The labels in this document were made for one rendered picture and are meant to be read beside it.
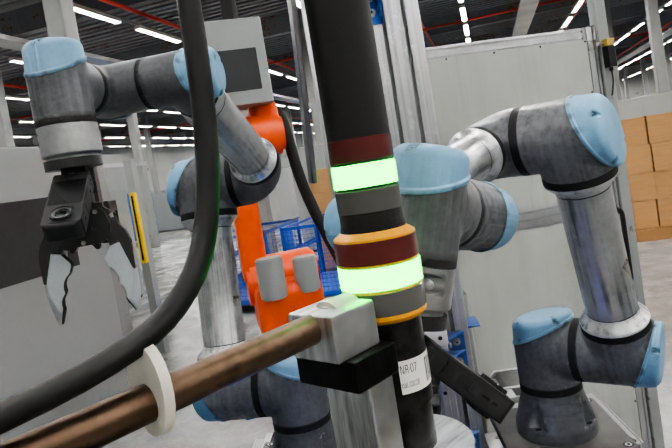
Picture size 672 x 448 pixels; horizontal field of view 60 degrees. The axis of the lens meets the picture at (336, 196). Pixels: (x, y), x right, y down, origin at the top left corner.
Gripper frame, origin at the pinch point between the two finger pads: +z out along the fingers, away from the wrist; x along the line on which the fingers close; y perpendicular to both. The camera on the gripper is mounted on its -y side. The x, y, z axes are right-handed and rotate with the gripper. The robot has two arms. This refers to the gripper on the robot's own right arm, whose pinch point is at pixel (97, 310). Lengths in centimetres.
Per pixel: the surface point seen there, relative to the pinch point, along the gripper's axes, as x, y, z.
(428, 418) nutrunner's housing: -26, -52, 0
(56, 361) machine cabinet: 113, 364, 92
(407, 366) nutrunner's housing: -25, -52, -3
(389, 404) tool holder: -24, -53, -2
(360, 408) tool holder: -22, -53, -2
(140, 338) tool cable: -14, -59, -9
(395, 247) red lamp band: -25, -53, -9
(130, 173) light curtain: 63, 538, -39
